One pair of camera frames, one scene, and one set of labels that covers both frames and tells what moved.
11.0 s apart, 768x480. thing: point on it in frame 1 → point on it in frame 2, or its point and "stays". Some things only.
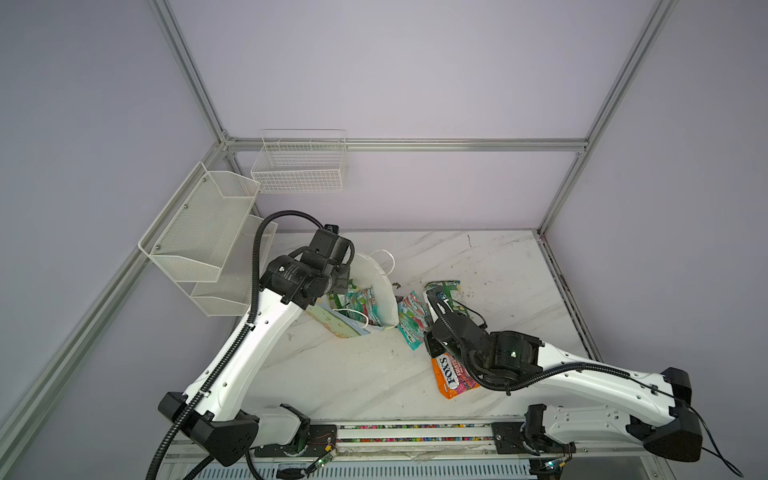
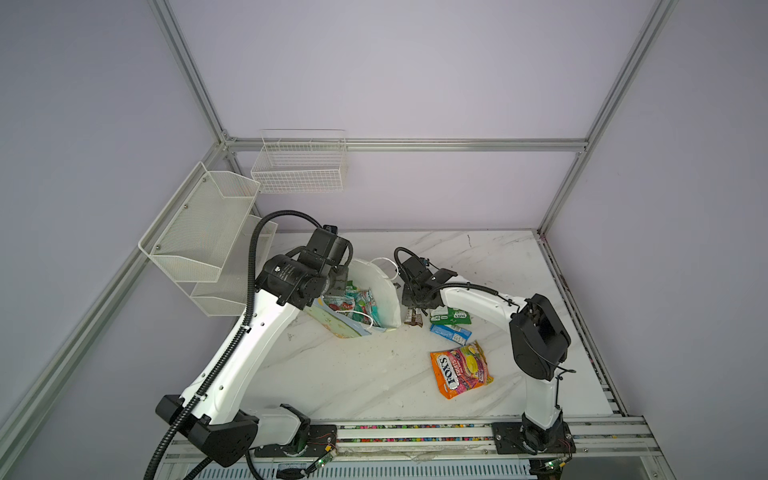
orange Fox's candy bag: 451,377 stays
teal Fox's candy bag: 364,301 stays
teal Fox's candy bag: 412,320 → 344,302
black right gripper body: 432,344 → 410,299
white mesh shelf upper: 191,238 stays
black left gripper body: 340,284 stays
